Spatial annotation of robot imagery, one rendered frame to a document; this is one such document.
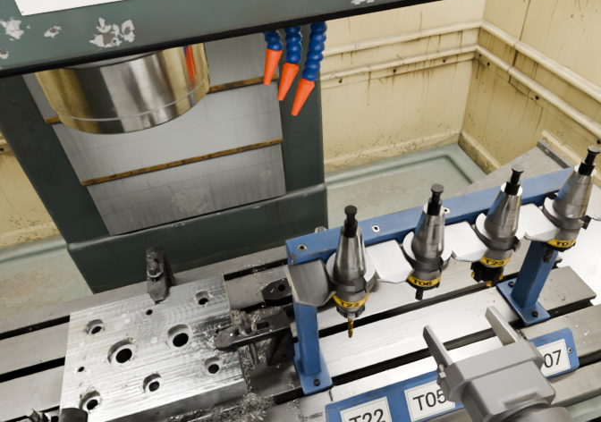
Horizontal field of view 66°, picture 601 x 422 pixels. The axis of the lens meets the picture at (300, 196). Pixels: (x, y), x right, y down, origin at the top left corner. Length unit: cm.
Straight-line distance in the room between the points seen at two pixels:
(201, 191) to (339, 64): 63
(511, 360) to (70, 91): 52
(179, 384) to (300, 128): 64
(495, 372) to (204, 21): 46
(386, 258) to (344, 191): 107
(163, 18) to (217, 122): 78
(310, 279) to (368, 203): 106
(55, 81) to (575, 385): 89
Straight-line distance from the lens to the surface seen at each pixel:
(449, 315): 98
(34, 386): 105
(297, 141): 116
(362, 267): 59
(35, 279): 172
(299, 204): 127
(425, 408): 85
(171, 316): 90
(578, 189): 72
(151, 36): 28
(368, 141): 172
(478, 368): 57
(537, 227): 72
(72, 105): 46
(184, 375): 83
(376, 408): 82
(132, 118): 44
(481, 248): 67
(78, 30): 28
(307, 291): 60
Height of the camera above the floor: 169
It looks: 41 degrees down
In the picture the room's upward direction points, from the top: 5 degrees counter-clockwise
